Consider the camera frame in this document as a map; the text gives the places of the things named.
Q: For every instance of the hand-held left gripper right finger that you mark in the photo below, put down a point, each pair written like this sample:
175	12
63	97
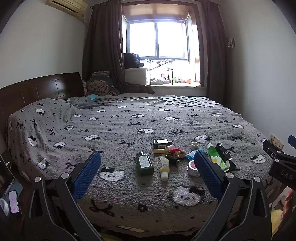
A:
207	173

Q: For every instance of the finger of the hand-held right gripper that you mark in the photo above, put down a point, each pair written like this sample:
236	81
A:
269	147
292	139

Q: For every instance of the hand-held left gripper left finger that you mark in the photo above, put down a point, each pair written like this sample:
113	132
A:
91	168

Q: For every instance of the green daisy tube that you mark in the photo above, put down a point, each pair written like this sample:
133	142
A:
215	158

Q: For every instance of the blue packet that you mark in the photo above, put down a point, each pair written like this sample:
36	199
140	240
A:
191	155

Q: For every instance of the cream bottle with white cap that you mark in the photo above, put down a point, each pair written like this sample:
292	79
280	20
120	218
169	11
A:
164	168

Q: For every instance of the dark green bottle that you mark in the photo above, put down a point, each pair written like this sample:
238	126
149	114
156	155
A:
144	164

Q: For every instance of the person's right hand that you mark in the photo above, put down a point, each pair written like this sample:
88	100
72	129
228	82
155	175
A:
287	204

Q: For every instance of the pink round jar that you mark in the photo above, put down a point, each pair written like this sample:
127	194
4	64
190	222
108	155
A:
193	168

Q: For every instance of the black tube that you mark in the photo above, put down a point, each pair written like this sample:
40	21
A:
223	151

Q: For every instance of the white plastic object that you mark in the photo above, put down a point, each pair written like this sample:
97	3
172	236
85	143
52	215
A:
281	200

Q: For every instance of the red yellow toy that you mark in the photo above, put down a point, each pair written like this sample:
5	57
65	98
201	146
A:
177	152

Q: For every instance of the dark green toy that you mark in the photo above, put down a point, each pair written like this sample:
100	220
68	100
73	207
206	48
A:
172	160

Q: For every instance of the small white bottle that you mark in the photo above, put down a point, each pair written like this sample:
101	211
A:
170	147

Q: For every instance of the yellow fluffy clothing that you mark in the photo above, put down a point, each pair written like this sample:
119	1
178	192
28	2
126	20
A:
276	222

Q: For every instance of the yellow capped tube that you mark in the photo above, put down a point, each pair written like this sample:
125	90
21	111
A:
159	151

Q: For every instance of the grey cat print blanket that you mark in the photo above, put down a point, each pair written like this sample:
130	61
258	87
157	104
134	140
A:
129	129

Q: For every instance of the black box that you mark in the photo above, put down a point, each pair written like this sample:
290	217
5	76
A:
161	143

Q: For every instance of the teal cloth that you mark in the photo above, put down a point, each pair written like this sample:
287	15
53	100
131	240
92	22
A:
93	97

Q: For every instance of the patterned brown cushion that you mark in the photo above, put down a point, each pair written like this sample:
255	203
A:
100	85

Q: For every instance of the smartphone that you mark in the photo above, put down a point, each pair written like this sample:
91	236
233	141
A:
13	202

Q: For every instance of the white cup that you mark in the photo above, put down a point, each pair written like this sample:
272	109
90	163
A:
3	206

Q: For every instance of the dark wooden headboard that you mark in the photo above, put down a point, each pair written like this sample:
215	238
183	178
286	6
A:
34	88

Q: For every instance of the green toy figure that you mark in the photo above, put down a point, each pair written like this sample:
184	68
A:
175	79

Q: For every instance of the white storage box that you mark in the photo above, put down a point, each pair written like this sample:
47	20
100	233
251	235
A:
136	76

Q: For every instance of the plush monkey toy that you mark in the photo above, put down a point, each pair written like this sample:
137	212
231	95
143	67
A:
164	77

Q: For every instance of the dark brown curtain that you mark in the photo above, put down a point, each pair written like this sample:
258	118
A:
104	46
214	51

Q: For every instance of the dark clothes pile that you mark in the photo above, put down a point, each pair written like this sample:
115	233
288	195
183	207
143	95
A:
133	60

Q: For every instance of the small folding rack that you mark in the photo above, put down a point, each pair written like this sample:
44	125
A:
160	62

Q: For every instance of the window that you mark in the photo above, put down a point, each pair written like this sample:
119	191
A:
159	39

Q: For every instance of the wall socket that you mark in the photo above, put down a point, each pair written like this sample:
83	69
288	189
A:
276	141

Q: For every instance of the wall switch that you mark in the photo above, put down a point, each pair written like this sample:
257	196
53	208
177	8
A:
231	42

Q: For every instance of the wall air conditioner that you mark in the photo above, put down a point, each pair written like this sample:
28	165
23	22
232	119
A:
66	5

